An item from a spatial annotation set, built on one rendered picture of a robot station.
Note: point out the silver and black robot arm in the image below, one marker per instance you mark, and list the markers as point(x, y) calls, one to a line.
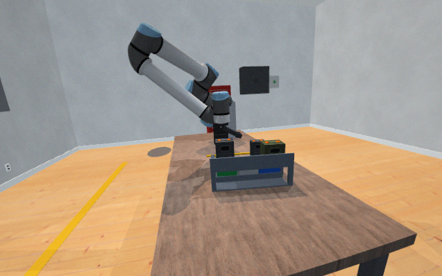
point(209, 107)

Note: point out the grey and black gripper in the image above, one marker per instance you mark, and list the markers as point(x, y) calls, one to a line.
point(218, 131)

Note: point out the blue open bin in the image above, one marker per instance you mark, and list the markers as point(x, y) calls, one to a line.
point(269, 170)

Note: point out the green bin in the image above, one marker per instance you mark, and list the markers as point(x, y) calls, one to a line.
point(228, 173)

